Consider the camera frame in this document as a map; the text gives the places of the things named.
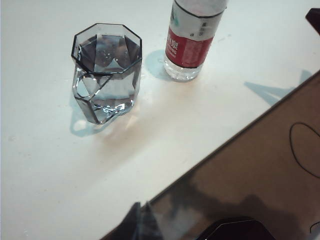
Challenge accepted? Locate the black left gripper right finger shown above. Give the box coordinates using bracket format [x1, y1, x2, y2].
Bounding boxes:
[136, 201, 165, 240]

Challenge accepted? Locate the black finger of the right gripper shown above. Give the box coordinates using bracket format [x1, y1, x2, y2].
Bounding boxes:
[304, 7, 320, 33]

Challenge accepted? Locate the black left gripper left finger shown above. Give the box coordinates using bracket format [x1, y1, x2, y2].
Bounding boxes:
[99, 201, 142, 240]

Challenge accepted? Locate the clear red-label water bottle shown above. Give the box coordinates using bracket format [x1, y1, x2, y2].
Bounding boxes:
[163, 0, 228, 82]

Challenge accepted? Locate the clear grey faceted mug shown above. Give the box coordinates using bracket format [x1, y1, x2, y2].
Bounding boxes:
[71, 23, 143, 125]

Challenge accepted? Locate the black octagonal housing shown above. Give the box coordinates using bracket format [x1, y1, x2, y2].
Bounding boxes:
[196, 216, 275, 240]

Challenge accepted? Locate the thin black cable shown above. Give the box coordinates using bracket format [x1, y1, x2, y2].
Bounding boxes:
[289, 122, 320, 179]

